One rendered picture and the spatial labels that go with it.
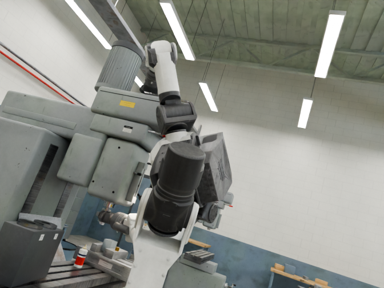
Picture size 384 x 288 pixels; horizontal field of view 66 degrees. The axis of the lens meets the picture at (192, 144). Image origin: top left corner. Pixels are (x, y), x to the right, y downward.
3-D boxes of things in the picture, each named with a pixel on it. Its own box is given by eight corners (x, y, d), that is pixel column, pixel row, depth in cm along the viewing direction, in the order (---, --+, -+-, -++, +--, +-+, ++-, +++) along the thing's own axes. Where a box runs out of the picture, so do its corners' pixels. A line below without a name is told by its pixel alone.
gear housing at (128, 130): (159, 156, 170) (164, 140, 172) (142, 142, 147) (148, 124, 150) (110, 143, 181) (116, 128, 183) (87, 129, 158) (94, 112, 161)
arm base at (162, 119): (201, 128, 120) (192, 132, 130) (195, 97, 121) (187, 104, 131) (166, 133, 115) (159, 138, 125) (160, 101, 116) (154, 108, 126)
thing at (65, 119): (120, 158, 174) (132, 127, 179) (100, 146, 154) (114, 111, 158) (20, 130, 200) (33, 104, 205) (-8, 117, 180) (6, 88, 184)
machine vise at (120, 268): (139, 279, 161) (146, 258, 163) (126, 282, 147) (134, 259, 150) (88, 257, 173) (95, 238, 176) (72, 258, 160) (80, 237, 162)
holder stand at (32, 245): (46, 277, 118) (66, 227, 123) (10, 288, 97) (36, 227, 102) (20, 267, 120) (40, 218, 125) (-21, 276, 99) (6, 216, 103)
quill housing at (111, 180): (133, 208, 162) (152, 154, 169) (114, 203, 143) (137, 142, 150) (104, 199, 168) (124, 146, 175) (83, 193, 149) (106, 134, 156)
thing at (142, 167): (135, 203, 153) (148, 164, 158) (131, 202, 150) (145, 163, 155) (128, 201, 155) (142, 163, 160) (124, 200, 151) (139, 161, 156)
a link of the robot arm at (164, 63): (144, 39, 119) (153, 93, 118) (176, 35, 121) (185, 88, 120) (144, 50, 131) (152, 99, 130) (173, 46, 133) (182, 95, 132)
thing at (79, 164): (108, 194, 170) (124, 152, 176) (83, 186, 148) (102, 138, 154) (82, 186, 176) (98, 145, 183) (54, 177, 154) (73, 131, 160)
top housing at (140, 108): (180, 144, 170) (188, 118, 173) (164, 127, 146) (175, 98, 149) (111, 127, 185) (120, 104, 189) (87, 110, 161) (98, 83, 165)
